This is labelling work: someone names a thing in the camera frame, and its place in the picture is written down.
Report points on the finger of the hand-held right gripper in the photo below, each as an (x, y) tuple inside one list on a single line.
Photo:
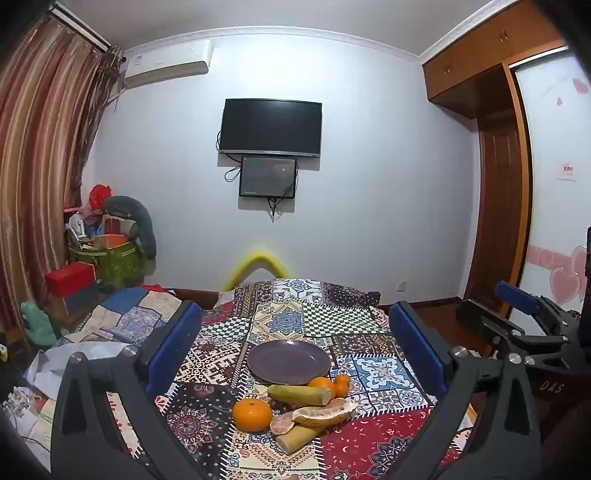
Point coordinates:
[(489, 323), (519, 296)]

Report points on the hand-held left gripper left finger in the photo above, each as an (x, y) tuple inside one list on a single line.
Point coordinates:
[(173, 344)]

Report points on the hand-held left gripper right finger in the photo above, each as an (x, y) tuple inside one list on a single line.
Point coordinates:
[(418, 346)]

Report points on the large navel orange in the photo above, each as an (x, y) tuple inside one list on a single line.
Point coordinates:
[(322, 383)]

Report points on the orange with green stem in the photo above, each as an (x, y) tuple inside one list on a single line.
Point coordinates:
[(251, 414)]

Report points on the large peeled pomelo wedge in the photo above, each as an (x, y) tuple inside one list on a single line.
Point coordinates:
[(323, 413)]

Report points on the purple round plate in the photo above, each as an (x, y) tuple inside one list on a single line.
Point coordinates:
[(288, 362)]

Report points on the green sugar cane piece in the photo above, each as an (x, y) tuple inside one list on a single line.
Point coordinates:
[(298, 394)]

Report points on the pale sweet potato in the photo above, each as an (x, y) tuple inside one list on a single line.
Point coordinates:
[(281, 423)]

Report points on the white wardrobe door with hearts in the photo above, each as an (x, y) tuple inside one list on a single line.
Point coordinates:
[(554, 221)]

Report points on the small mandarin orange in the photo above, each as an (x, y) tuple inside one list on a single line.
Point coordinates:
[(342, 385)]

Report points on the brown wooden door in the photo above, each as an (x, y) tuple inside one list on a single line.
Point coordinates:
[(501, 207)]

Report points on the green fabric storage box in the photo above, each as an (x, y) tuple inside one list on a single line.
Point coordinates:
[(115, 267)]

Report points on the blue grey box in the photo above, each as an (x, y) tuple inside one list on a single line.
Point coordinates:
[(83, 299)]

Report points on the orange flat box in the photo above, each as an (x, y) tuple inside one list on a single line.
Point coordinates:
[(111, 240)]

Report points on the yellow foam cushion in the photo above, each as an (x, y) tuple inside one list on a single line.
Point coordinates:
[(258, 258)]

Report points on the red box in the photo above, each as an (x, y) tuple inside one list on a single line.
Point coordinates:
[(69, 279)]

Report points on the dark small fruit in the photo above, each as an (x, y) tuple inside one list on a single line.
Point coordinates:
[(280, 406)]

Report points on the patchwork printed tablecloth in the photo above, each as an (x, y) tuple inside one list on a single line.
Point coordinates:
[(295, 314)]

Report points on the grey neck pillow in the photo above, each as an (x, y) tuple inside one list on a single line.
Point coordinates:
[(138, 217)]

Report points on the red paper sticker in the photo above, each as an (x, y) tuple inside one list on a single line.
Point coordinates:
[(568, 170)]

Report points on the green plush toy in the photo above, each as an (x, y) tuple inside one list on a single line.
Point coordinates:
[(39, 323)]

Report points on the red plastic bag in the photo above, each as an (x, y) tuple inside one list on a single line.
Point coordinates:
[(99, 196)]

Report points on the small black monitor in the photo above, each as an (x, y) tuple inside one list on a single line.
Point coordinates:
[(268, 177)]

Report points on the striped brown curtain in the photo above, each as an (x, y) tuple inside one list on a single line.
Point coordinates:
[(41, 138)]

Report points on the wooden overhead cabinet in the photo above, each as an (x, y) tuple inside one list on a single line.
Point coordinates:
[(485, 50)]

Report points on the white air conditioner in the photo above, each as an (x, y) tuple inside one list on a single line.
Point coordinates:
[(166, 62)]

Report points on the black wall television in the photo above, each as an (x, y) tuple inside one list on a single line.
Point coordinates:
[(270, 125)]

